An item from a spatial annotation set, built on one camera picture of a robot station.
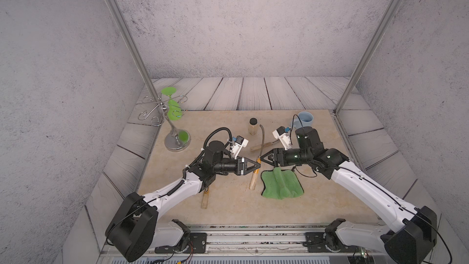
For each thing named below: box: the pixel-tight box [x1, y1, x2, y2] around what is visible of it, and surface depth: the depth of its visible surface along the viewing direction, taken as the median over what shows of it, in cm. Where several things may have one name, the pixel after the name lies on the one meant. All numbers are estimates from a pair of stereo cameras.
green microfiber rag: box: [261, 166, 305, 200], surface depth 88 cm
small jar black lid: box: [247, 117, 258, 136], surface depth 106 cm
